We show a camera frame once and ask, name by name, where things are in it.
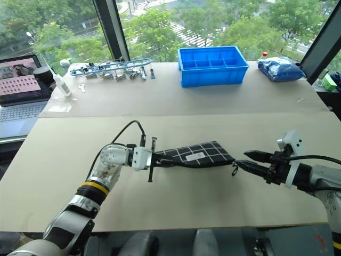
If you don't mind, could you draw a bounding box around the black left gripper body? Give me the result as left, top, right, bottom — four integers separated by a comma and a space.
148, 137, 158, 183

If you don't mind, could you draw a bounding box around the grey rounded shape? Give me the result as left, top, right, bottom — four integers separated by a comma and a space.
124, 230, 160, 256
192, 228, 220, 256

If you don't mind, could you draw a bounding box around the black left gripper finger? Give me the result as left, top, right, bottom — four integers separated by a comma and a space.
153, 159, 174, 169
154, 151, 172, 161

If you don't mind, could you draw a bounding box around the blue clip clothes hanger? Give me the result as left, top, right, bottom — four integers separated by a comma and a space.
69, 57, 157, 82

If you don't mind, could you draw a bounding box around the grey laptop computer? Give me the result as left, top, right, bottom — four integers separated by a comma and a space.
0, 54, 53, 142

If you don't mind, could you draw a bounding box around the green box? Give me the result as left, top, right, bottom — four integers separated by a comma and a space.
323, 74, 338, 92

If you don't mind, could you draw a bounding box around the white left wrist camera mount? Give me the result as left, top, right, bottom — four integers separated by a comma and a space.
131, 146, 153, 172

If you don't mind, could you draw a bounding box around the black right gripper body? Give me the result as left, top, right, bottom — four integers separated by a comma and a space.
265, 150, 293, 186

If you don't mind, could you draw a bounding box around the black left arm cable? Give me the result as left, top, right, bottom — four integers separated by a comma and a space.
87, 120, 148, 177

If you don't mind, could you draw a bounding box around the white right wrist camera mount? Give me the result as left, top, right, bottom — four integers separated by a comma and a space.
276, 130, 305, 189

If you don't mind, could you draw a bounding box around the white squeeze bottle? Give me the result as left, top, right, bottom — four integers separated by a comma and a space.
43, 59, 73, 98

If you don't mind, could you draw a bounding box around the black white grid pencil case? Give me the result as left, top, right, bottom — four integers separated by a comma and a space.
155, 140, 239, 178

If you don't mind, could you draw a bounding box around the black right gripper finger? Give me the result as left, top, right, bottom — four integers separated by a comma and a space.
243, 150, 273, 164
235, 159, 271, 178

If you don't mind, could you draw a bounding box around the clear plastic sleeve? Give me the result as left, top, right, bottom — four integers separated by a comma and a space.
46, 97, 77, 113

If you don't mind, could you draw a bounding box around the black window pillar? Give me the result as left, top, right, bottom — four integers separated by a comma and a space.
299, 0, 341, 86
91, 0, 132, 63

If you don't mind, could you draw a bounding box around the blue plastic divided bin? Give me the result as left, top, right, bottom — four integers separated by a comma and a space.
176, 45, 250, 89

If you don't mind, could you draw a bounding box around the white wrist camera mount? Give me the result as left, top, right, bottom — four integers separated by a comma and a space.
276, 130, 305, 189
131, 146, 153, 172

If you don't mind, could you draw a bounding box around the blue filled plastic bag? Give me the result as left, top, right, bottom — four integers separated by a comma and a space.
256, 56, 306, 82

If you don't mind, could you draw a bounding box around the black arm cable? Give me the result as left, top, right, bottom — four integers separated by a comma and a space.
87, 120, 148, 177
281, 155, 341, 164

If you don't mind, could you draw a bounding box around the dark blue cloth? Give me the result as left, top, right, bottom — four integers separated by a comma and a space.
330, 71, 341, 92

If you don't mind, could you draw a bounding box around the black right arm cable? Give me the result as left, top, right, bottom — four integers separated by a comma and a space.
281, 155, 341, 164

